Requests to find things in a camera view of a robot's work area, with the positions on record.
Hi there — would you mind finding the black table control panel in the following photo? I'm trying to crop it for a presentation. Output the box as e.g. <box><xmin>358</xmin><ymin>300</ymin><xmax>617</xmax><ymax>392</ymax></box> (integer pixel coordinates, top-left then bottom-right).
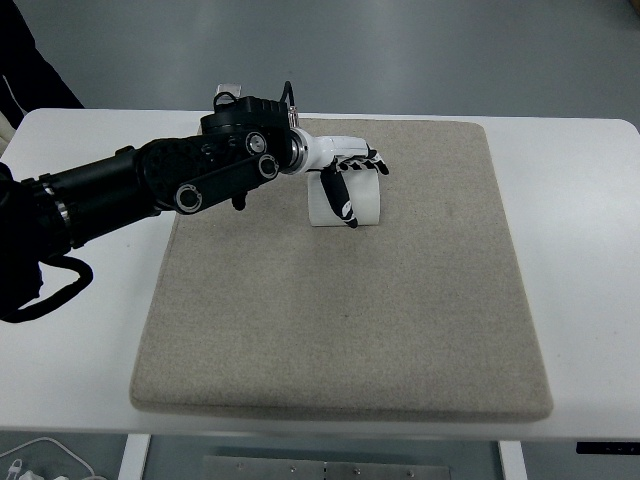
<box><xmin>576</xmin><ymin>442</ymin><xmax>640</xmax><ymax>456</ymax></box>

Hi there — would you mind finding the black sleeved cable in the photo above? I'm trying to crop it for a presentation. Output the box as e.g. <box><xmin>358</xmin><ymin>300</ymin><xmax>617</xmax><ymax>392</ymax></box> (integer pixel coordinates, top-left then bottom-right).
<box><xmin>0</xmin><ymin>254</ymin><xmax>95</xmax><ymax>324</ymax></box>

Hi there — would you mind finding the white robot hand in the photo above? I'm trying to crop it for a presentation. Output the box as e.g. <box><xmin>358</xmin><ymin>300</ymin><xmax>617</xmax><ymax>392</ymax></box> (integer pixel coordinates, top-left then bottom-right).
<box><xmin>287</xmin><ymin>127</ymin><xmax>389</xmax><ymax>229</ymax></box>

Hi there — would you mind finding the small clear plastic piece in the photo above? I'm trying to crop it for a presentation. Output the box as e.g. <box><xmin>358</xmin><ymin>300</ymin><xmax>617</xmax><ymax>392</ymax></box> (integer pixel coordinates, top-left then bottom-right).
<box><xmin>213</xmin><ymin>83</ymin><xmax>242</xmax><ymax>107</ymax></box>

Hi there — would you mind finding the beige fabric mat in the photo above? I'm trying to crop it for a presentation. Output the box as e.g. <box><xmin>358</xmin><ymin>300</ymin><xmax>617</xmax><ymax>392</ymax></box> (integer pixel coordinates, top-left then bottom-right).
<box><xmin>130</xmin><ymin>119</ymin><xmax>553</xmax><ymax>422</ymax></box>

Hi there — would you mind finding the grey metal base plate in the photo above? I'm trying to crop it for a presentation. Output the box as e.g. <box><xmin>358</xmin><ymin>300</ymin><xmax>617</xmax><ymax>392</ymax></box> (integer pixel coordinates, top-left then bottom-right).
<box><xmin>200</xmin><ymin>456</ymin><xmax>451</xmax><ymax>480</ymax></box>

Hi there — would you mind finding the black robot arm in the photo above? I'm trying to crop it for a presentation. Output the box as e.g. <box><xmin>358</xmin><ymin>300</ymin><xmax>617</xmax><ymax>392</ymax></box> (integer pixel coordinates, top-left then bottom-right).
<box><xmin>1</xmin><ymin>86</ymin><xmax>388</xmax><ymax>324</ymax></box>

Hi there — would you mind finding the white ribbed cup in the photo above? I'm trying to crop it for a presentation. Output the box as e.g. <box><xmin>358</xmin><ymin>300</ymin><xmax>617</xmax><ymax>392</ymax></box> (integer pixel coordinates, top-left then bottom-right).
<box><xmin>307</xmin><ymin>170</ymin><xmax>380</xmax><ymax>227</ymax></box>

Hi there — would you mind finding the white table frame leg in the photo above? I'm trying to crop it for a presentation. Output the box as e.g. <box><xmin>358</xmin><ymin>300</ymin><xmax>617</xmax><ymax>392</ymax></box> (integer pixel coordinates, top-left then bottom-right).
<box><xmin>117</xmin><ymin>434</ymin><xmax>151</xmax><ymax>480</ymax></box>

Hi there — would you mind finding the dark clothed person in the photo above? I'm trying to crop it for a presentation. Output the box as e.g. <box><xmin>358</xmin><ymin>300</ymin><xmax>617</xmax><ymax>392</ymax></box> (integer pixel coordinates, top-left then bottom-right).
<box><xmin>1</xmin><ymin>1</ymin><xmax>83</xmax><ymax>129</ymax></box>

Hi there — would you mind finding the white cable on floor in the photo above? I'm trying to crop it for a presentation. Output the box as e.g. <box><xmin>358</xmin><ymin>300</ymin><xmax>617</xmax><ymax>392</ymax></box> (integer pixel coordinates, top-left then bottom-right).
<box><xmin>0</xmin><ymin>436</ymin><xmax>109</xmax><ymax>480</ymax></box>

